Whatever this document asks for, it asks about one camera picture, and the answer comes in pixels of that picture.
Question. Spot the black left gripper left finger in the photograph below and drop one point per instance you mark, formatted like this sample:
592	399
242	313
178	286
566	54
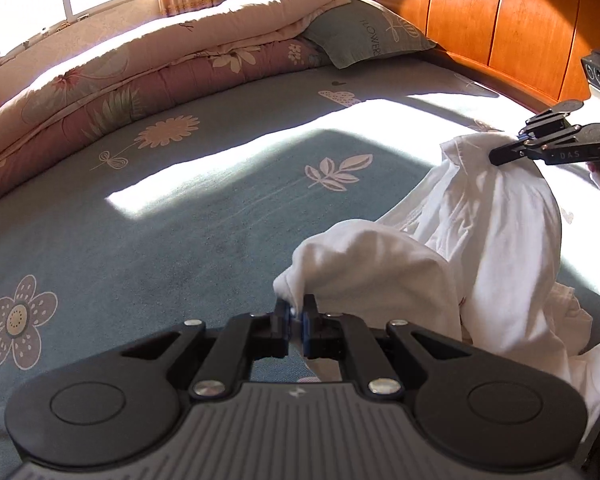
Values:
111	408

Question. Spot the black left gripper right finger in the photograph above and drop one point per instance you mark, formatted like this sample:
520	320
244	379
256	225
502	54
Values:
481	410

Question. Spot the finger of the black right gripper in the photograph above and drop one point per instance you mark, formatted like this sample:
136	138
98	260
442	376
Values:
549	121
527	148

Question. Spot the white long sleeve shirt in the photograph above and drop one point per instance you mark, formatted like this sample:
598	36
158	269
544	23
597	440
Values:
472	253

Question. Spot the orange wooden headboard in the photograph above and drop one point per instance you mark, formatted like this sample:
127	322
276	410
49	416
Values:
528	50

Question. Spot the teal floral pillow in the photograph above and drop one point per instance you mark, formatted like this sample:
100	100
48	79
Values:
364	29

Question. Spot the teal floral bed sheet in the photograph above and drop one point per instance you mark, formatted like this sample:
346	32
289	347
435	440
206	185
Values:
192	213

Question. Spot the pink floral folded quilt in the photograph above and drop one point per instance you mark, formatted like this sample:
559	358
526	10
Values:
28	145

